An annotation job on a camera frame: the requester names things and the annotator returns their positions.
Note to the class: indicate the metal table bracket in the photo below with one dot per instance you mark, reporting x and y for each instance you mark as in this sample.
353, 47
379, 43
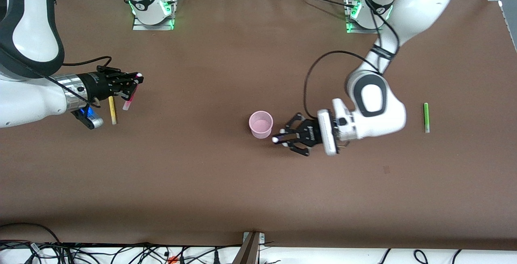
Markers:
250, 252

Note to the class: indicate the pink plastic cup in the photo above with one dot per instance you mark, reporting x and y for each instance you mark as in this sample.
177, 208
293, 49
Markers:
260, 124

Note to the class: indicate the pink pen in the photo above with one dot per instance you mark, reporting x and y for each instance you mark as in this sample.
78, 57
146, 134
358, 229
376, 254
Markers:
128, 104

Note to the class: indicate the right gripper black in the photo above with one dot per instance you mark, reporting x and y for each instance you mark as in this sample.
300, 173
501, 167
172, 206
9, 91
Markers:
95, 85

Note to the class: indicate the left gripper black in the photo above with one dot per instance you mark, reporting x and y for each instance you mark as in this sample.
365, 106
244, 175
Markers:
311, 133

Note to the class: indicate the clear tape piece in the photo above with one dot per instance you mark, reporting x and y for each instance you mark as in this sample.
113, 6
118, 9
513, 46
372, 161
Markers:
386, 170

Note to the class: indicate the yellow pen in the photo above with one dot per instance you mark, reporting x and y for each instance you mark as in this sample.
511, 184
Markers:
112, 110

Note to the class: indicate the green pen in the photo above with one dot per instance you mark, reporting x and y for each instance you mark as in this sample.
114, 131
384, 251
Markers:
426, 114

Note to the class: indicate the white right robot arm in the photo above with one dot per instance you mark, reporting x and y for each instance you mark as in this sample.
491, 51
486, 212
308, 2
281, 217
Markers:
32, 33

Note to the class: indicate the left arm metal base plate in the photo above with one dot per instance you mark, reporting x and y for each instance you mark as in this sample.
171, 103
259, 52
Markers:
355, 27

